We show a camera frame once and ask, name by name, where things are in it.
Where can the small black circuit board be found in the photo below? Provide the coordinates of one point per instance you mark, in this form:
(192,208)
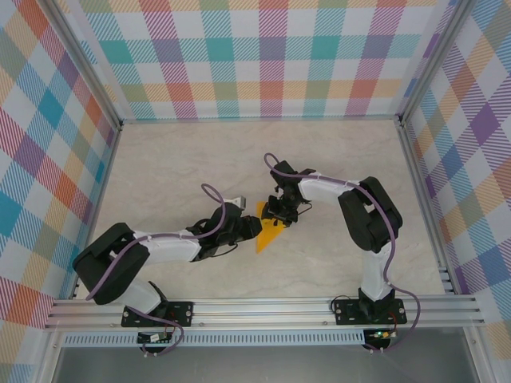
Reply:
(153,339)

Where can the aluminium frame post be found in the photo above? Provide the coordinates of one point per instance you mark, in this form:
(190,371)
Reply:
(435,60)
(84,60)

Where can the wide aluminium mounting rail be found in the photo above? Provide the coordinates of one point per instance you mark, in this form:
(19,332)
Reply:
(259,313)

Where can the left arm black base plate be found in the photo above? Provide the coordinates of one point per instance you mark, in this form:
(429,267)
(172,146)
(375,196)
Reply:
(181,313)

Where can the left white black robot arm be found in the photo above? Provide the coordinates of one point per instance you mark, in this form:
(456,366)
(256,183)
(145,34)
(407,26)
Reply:
(116,275)

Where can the aluminium table edge rail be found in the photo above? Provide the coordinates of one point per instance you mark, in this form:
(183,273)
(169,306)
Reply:
(105,175)
(416,167)

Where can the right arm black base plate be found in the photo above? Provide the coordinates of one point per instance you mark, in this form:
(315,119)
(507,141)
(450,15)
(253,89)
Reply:
(345,313)

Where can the grey metal panel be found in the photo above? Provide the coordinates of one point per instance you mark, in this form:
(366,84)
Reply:
(259,365)

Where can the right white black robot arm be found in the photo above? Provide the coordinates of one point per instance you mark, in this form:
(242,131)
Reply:
(359,223)

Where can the yellow-orange cloth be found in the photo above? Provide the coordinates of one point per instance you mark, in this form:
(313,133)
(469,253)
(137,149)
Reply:
(265,243)

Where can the small circuit board green light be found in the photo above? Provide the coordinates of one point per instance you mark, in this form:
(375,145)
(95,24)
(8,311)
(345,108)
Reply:
(381,335)

